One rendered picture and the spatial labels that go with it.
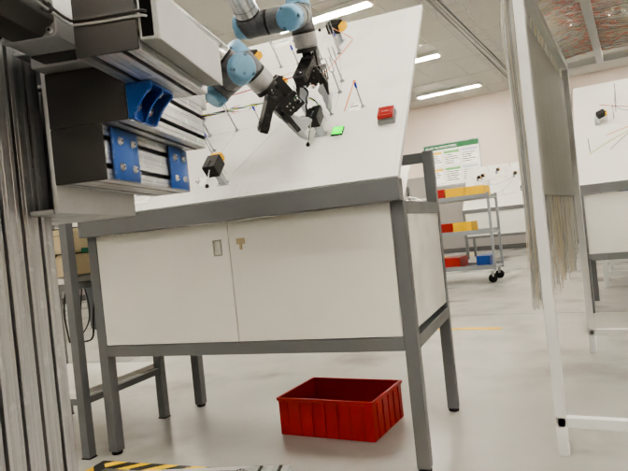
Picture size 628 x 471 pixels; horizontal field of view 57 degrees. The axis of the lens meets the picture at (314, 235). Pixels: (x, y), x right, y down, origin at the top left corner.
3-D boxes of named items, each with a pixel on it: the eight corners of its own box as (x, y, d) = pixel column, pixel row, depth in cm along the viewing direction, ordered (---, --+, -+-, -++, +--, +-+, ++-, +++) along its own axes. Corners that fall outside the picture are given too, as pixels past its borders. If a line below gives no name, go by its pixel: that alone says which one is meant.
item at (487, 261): (505, 277, 675) (495, 184, 675) (497, 282, 630) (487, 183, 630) (422, 281, 720) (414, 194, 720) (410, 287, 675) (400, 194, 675)
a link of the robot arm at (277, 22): (266, 36, 172) (277, 34, 182) (303, 29, 169) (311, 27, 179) (261, 8, 170) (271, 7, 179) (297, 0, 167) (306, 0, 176)
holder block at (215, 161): (209, 203, 189) (194, 180, 182) (221, 178, 196) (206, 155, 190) (221, 201, 187) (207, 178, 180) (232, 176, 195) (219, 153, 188)
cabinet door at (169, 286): (238, 341, 191) (225, 221, 191) (107, 345, 211) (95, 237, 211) (241, 340, 193) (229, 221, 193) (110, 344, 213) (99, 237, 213)
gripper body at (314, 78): (330, 80, 193) (322, 43, 189) (321, 85, 186) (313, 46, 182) (309, 84, 196) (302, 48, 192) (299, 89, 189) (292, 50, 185)
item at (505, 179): (536, 254, 976) (526, 156, 976) (466, 259, 1034) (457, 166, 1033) (543, 250, 1040) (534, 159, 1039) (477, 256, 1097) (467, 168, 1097)
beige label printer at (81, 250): (65, 278, 217) (60, 225, 217) (21, 282, 224) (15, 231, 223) (117, 270, 245) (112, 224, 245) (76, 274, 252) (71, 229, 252)
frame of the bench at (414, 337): (431, 474, 169) (403, 199, 169) (109, 455, 213) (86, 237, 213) (460, 408, 225) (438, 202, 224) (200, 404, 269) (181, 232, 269)
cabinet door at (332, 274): (402, 336, 170) (388, 202, 170) (238, 342, 190) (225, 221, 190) (404, 335, 172) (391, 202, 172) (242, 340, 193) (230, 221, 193)
